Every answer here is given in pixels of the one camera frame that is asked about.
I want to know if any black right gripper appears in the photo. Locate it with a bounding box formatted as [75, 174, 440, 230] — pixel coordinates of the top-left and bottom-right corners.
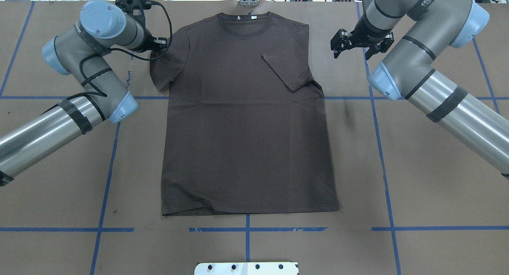
[330, 29, 394, 60]

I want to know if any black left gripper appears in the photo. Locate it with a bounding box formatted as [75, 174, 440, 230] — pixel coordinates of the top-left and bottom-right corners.
[116, 0, 154, 16]

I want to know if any dark brown t-shirt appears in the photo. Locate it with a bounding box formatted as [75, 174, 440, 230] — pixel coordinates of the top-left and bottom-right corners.
[150, 12, 340, 216]

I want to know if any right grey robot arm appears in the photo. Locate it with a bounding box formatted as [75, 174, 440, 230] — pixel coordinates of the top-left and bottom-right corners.
[330, 0, 509, 178]

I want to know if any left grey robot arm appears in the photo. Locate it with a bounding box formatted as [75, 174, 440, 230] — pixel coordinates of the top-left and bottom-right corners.
[1, 0, 157, 186]

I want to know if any blue tape far left line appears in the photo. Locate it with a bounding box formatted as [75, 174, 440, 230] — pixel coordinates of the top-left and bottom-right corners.
[0, 1, 36, 97]

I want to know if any blue tape far right line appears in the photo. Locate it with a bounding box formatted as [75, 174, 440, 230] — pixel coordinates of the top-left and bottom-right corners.
[472, 38, 500, 114]

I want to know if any blue tape upper horizontal line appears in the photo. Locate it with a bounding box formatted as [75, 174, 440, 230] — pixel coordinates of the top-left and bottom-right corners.
[0, 95, 509, 101]

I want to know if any blue tape horizontal line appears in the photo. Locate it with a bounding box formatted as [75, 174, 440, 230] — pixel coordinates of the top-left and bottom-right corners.
[0, 226, 509, 232]
[0, 95, 509, 101]

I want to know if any blue tape centre vertical line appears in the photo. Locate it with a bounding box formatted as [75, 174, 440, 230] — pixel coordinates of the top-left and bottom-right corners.
[244, 215, 251, 262]

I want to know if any blue tape vertical line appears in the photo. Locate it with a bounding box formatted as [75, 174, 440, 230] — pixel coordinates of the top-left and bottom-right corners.
[89, 122, 121, 275]
[244, 215, 251, 262]
[356, 2, 402, 275]

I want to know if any blue tape right vertical line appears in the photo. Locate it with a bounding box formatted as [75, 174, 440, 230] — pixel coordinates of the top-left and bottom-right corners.
[356, 2, 402, 275]

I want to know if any blue tape left vertical line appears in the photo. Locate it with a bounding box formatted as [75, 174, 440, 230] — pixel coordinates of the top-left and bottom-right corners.
[89, 122, 121, 275]

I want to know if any blue tape lower horizontal line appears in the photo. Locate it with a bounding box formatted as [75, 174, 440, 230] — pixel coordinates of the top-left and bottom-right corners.
[0, 226, 509, 232]

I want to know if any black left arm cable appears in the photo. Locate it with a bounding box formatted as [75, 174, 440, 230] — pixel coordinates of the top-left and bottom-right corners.
[40, 0, 173, 116]

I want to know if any white metal bracket plate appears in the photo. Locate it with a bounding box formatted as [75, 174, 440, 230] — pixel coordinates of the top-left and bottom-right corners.
[194, 262, 300, 275]

